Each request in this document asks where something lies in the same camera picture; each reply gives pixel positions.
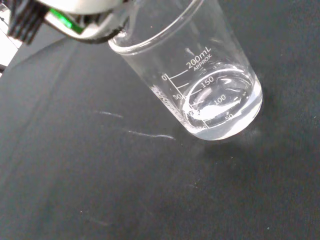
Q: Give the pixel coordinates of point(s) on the black bench cloth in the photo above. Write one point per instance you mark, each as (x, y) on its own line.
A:
(125, 187)

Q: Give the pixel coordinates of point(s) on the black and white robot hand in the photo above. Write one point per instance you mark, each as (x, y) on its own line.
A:
(82, 7)

